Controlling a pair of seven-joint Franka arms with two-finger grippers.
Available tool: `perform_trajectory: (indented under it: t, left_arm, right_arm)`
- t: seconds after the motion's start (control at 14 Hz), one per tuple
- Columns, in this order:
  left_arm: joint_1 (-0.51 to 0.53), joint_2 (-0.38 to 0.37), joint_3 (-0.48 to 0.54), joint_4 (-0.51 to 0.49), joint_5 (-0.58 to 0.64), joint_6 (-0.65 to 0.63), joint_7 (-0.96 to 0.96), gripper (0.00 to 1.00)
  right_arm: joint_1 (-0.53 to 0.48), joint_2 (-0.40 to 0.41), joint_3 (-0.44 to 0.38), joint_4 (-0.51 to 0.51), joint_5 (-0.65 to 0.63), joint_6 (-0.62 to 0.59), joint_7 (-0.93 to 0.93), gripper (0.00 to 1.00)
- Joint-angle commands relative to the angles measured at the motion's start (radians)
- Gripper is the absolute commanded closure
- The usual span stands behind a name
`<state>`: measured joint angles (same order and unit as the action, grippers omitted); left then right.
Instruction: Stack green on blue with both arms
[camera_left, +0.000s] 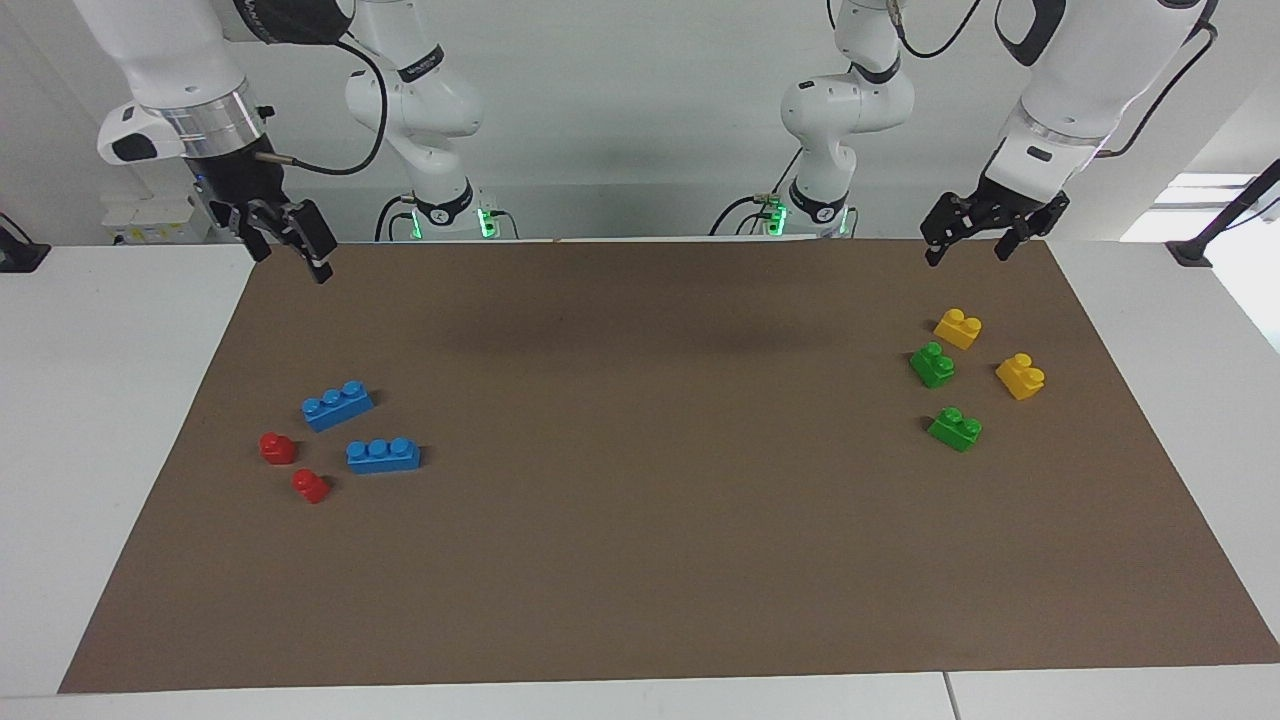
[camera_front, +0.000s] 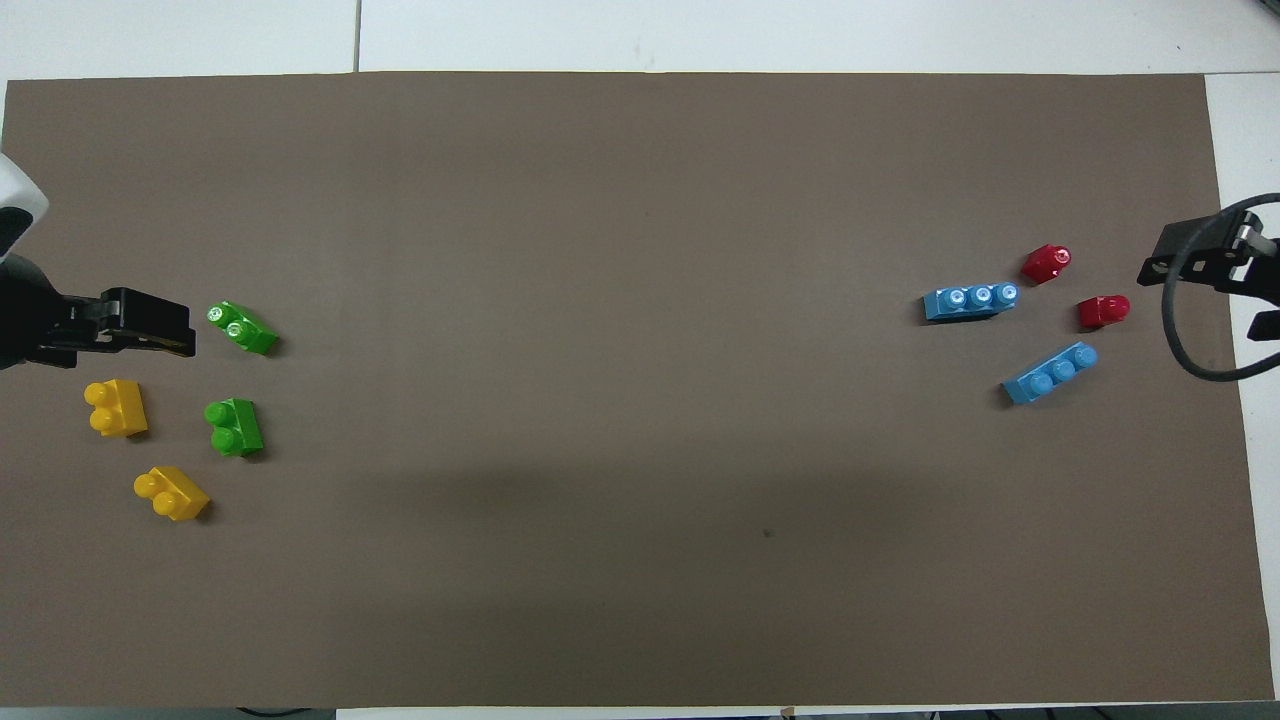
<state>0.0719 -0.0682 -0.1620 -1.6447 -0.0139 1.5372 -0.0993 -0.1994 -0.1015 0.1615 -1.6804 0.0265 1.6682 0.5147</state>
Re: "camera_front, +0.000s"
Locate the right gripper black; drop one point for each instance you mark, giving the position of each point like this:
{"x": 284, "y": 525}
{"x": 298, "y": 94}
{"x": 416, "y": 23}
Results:
{"x": 1265, "y": 260}

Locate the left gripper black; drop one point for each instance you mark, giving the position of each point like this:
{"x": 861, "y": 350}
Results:
{"x": 35, "y": 320}

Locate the green two-stud brick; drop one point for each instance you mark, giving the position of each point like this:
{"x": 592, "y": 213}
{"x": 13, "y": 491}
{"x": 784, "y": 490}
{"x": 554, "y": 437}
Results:
{"x": 248, "y": 332}
{"x": 238, "y": 428}

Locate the blue three-stud brick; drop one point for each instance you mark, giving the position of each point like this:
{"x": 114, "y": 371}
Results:
{"x": 1048, "y": 374}
{"x": 968, "y": 302}

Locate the yellow two-stud brick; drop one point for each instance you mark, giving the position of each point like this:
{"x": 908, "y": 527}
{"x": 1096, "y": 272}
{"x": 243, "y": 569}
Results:
{"x": 120, "y": 408}
{"x": 175, "y": 493}

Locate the red one-stud brick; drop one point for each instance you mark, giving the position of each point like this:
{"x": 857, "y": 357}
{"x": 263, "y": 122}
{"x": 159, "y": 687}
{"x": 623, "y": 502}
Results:
{"x": 1102, "y": 311}
{"x": 1044, "y": 264}

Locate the brown table mat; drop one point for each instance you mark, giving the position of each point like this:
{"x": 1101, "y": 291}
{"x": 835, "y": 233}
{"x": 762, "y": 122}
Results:
{"x": 620, "y": 400}

